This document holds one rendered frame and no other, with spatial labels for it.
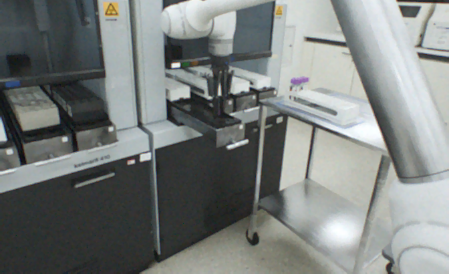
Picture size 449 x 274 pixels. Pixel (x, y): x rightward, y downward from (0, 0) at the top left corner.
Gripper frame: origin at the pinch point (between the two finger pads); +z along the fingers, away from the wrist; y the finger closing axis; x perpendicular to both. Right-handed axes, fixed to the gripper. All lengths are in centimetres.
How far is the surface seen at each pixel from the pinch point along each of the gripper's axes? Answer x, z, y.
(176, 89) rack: -21.8, -2.0, 6.5
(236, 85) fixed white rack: -15.0, -1.1, -22.0
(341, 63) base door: -81, 20, -224
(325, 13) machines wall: -131, -26, -258
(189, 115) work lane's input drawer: -4.6, 3.8, 11.2
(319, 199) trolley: 20, 57, -53
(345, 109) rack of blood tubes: 38.1, -3.6, -28.2
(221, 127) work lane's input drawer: 12.7, 3.2, 8.8
